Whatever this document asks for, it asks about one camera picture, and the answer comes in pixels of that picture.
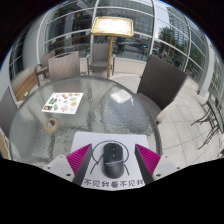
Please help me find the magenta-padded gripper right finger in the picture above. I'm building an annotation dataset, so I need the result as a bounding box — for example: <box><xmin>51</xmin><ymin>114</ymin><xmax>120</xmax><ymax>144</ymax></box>
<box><xmin>134</xmin><ymin>143</ymin><xmax>181</xmax><ymax>185</ymax></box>

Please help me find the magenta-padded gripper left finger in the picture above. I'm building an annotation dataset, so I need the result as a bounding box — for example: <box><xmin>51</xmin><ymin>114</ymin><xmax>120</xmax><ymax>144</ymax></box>
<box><xmin>46</xmin><ymin>143</ymin><xmax>93</xmax><ymax>186</ymax></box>

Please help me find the dark grey computer mouse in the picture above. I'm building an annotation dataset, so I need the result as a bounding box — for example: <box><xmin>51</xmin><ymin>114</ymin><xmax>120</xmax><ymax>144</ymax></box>
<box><xmin>102</xmin><ymin>142</ymin><xmax>125</xmax><ymax>178</ymax></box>

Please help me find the white printed mouse pad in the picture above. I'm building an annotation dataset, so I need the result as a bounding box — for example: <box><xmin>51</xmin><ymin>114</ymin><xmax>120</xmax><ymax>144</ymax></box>
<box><xmin>70</xmin><ymin>130</ymin><xmax>150</xmax><ymax>190</ymax></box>

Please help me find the colourful laminated picture sheet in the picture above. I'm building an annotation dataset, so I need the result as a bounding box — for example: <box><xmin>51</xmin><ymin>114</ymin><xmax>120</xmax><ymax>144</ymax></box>
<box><xmin>41</xmin><ymin>92</ymin><xmax>84</xmax><ymax>115</ymax></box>

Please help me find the grey wicker armchair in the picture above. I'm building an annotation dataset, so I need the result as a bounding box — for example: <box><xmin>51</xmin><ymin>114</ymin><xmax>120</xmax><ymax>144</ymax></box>
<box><xmin>34</xmin><ymin>49</ymin><xmax>56</xmax><ymax>87</ymax></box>
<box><xmin>134</xmin><ymin>54</ymin><xmax>189</xmax><ymax>125</ymax></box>
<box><xmin>0</xmin><ymin>87</ymin><xmax>19</xmax><ymax>138</ymax></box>
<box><xmin>86</xmin><ymin>42</ymin><xmax>116</xmax><ymax>76</ymax></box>
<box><xmin>47</xmin><ymin>50</ymin><xmax>81</xmax><ymax>82</ymax></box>

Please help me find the long wooden slat bench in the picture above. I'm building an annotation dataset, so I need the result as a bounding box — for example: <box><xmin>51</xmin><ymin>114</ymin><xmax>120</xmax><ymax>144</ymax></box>
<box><xmin>0</xmin><ymin>70</ymin><xmax>39</xmax><ymax>160</ymax></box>

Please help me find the gold framed menu stand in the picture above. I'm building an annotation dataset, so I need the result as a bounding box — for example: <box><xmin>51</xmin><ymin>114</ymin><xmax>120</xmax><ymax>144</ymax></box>
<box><xmin>90</xmin><ymin>16</ymin><xmax>135</xmax><ymax>79</ymax></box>

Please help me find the tan tape roll ring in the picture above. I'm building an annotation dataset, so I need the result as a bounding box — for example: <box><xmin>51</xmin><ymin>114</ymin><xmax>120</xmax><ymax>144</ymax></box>
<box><xmin>44</xmin><ymin>117</ymin><xmax>60</xmax><ymax>133</ymax></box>

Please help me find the black metal wire chair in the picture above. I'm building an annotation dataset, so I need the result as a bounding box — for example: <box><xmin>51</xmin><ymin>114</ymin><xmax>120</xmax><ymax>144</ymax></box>
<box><xmin>190</xmin><ymin>96</ymin><xmax>224</xmax><ymax>158</ymax></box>

